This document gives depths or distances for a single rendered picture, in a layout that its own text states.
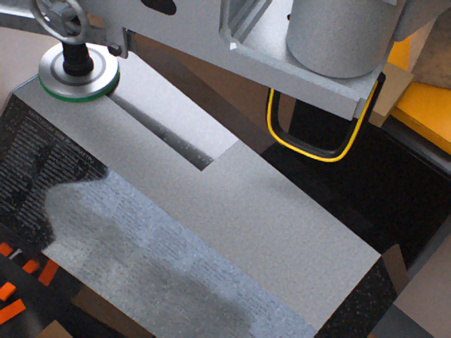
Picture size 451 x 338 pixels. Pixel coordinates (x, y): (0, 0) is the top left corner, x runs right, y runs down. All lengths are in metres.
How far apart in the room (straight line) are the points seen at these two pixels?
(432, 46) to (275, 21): 0.67
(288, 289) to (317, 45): 0.55
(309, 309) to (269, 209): 0.26
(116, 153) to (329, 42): 0.67
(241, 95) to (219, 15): 1.64
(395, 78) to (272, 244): 0.67
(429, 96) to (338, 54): 0.80
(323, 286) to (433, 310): 1.06
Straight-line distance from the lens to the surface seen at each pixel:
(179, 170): 1.45
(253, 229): 1.37
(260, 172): 1.46
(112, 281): 1.49
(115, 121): 1.55
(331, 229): 1.40
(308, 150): 1.39
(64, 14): 1.26
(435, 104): 1.81
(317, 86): 1.10
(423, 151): 1.73
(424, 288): 2.38
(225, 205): 1.40
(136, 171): 1.45
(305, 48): 1.07
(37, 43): 3.01
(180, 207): 1.39
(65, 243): 1.56
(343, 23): 1.01
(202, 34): 1.15
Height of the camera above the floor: 2.02
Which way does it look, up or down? 55 degrees down
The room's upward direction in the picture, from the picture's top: 6 degrees clockwise
